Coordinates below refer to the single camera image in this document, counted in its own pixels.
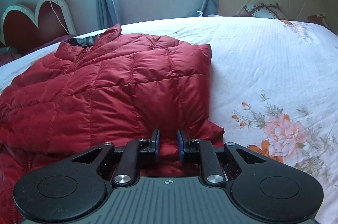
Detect patterned pillow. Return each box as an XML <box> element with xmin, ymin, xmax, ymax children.
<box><xmin>244</xmin><ymin>3</ymin><xmax>286</xmax><ymax>20</ymax></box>

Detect white floral bed sheet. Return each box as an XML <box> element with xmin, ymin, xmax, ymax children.
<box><xmin>1</xmin><ymin>17</ymin><xmax>337</xmax><ymax>223</ymax></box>

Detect red patterned cushion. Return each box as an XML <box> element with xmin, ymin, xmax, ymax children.
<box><xmin>308</xmin><ymin>13</ymin><xmax>332</xmax><ymax>31</ymax></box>

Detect red heart-shaped headboard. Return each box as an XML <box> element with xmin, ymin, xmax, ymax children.
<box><xmin>1</xmin><ymin>0</ymin><xmax>77</xmax><ymax>55</ymax></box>

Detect red quilted down jacket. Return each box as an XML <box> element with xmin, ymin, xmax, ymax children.
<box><xmin>1</xmin><ymin>25</ymin><xmax>224</xmax><ymax>223</ymax></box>

